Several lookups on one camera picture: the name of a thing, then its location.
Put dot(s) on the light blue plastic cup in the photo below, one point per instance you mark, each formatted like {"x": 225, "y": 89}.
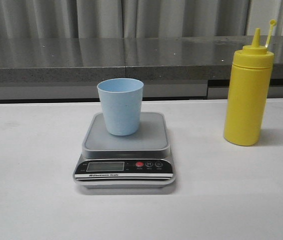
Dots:
{"x": 121, "y": 101}

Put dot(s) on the yellow squeeze bottle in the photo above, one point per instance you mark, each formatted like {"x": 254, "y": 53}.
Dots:
{"x": 249, "y": 82}

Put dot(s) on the electronic kitchen scale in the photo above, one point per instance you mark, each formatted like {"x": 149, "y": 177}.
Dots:
{"x": 142, "y": 160}

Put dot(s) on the grey stone counter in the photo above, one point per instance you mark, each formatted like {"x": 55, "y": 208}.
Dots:
{"x": 69, "y": 69}

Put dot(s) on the grey curtain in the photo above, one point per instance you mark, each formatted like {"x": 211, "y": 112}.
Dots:
{"x": 137, "y": 18}

